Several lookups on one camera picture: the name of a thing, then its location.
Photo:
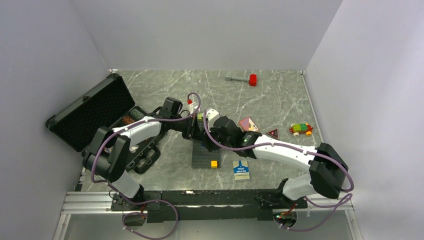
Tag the green blue chip stack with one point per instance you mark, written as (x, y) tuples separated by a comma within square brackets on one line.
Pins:
[(136, 114)]

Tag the black poker chip case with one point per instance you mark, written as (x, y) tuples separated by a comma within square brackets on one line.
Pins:
[(104, 105)]

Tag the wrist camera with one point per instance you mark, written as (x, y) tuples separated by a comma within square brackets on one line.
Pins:
[(212, 115), (191, 106)]

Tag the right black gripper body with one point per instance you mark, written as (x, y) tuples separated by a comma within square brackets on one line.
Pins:
[(213, 139)]

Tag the red playing card deck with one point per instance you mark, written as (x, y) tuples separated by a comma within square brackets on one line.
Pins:
[(247, 124)]

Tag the lower grey lego baseplate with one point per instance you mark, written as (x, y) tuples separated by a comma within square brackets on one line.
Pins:
[(201, 158)]

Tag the upper grey lego baseplate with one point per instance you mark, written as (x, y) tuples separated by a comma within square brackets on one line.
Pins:
[(204, 126)]

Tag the grey lego baseplate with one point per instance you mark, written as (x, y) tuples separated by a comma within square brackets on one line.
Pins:
[(201, 158), (204, 126)]

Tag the blue texas holdem card box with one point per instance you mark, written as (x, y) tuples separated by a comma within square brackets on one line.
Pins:
[(241, 170)]

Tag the red block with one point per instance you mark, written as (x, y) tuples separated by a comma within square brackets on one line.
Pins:
[(252, 81)]

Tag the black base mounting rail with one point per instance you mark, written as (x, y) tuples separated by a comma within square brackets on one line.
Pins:
[(190, 205)]

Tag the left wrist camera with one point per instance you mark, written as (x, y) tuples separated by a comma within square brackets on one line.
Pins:
[(191, 106)]

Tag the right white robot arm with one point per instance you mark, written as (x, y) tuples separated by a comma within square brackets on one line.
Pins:
[(325, 170)]

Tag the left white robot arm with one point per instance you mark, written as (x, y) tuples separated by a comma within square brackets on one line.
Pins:
[(108, 152)]

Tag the colourful lego toy car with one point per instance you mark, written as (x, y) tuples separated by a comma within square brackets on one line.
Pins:
[(298, 129)]

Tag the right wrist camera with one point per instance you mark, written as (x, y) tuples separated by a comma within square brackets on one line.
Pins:
[(212, 115)]

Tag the grey cylinder tool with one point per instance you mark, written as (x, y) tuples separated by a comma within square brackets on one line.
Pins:
[(236, 78)]

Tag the orange black chip stack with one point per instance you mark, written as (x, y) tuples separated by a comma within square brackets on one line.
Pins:
[(127, 120)]

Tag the small yellow lego brick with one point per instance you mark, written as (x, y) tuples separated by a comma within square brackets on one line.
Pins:
[(214, 164)]

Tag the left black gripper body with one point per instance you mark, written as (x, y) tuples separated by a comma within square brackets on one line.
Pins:
[(186, 126)]

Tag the red triangular dealer button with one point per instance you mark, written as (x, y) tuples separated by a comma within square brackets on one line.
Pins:
[(274, 134)]

